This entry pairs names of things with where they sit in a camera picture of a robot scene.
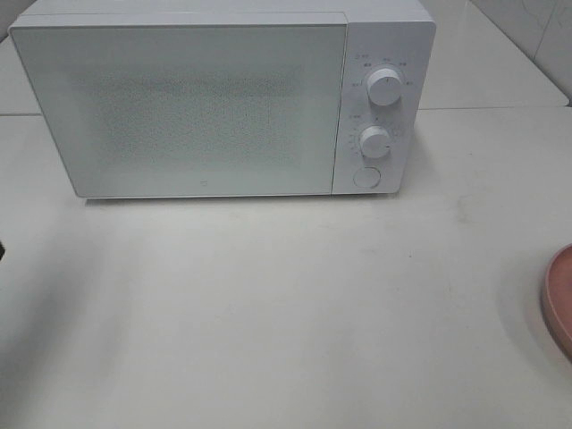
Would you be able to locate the round white door button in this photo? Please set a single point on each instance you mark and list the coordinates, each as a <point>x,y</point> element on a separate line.
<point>367,178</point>

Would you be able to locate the white timer knob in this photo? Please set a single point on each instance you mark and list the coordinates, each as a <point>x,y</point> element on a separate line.
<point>375,142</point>

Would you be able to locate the pink round plate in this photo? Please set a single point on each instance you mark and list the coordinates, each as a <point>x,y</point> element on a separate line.
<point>556,299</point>

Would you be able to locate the white microwave door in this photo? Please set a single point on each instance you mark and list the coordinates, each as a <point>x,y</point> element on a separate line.
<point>143,112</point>

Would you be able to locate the upper white power knob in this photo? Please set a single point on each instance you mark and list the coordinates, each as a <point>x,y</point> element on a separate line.
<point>384,85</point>

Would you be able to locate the white microwave oven body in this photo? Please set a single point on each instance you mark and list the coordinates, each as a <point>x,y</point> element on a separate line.
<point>396,33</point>

